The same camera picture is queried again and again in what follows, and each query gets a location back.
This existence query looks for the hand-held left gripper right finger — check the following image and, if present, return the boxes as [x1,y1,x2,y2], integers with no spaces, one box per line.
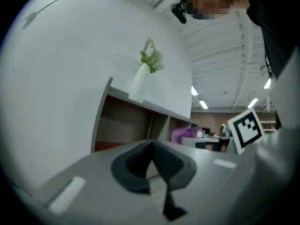
[152,139,270,225]

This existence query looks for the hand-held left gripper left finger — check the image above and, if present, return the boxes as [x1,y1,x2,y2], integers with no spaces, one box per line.
[30,139,169,225]

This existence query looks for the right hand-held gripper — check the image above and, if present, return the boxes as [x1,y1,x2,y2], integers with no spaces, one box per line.
[181,108,265,156]

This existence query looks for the purple cleaning cloth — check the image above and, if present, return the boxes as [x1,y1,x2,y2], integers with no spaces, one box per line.
[172,126,202,145]

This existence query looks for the grey wooden desk with shelves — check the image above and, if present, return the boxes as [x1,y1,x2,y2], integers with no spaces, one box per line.
[90,76,200,153]

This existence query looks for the white ribbed vase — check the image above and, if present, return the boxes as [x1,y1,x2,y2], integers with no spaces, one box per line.
[129,63,151,103]

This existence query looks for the green and white artificial flowers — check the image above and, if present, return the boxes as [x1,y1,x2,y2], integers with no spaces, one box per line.
[140,31,165,74]

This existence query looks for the person's head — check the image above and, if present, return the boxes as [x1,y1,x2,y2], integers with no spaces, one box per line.
[180,0,250,21]

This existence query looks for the person's black jacket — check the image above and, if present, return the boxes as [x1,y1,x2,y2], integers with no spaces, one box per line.
[246,0,300,79]

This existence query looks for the black head-worn camera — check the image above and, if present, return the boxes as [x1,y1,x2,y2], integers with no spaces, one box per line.
[170,2,188,24]

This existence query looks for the white wall junction box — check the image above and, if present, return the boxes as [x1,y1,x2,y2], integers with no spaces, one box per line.
[24,11,38,24]

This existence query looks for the white wall cable conduit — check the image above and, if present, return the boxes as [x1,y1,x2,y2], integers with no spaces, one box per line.
[22,0,94,30]

